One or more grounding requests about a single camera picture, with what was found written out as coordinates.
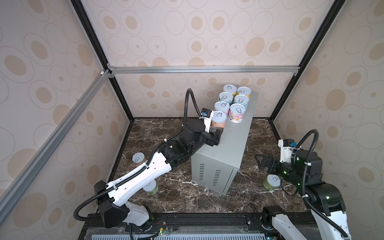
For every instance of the brown label can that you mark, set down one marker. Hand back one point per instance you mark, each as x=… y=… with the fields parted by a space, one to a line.
x=218 y=119

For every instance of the yellow orange label can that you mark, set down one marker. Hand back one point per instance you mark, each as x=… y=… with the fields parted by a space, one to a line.
x=244 y=91

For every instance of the green label can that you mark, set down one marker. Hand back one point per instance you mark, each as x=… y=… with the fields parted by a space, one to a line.
x=151 y=188
x=272 y=182

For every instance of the black corner frame post right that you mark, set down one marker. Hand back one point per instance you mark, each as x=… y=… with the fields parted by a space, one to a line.
x=325 y=26

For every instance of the black corner frame post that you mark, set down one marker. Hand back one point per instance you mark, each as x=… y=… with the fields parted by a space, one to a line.
x=98 y=49
x=325 y=26

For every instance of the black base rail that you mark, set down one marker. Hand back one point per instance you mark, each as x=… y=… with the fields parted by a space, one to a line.
x=184 y=222

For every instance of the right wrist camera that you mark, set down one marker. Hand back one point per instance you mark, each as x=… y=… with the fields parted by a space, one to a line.
x=287 y=147

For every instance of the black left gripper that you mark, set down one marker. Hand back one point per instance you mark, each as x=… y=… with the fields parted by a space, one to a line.
x=211 y=140

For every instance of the silver aluminium crossbar back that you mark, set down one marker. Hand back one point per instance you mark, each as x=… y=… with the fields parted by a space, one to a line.
x=205 y=69

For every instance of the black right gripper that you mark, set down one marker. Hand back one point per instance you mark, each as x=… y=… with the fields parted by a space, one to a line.
x=275 y=162

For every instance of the orange fruit label can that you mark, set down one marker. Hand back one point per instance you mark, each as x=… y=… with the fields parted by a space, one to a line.
x=138 y=158

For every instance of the black corner frame post left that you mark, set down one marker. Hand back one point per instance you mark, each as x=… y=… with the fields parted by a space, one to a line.
x=98 y=49

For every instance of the light blue label can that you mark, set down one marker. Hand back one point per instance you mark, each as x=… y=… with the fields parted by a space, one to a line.
x=226 y=97

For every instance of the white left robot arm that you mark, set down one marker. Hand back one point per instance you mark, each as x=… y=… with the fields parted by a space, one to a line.
x=113 y=200

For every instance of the silver aluminium rail left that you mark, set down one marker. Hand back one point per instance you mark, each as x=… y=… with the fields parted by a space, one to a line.
x=20 y=185

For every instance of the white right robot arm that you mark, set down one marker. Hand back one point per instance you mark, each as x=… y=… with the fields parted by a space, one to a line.
x=303 y=169

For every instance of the pink flower label can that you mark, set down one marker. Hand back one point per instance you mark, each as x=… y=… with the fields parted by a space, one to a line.
x=237 y=113

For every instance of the teal label can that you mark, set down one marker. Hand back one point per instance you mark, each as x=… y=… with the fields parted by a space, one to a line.
x=242 y=100

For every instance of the grey metal cabinet box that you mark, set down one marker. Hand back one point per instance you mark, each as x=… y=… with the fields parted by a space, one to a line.
x=216 y=167

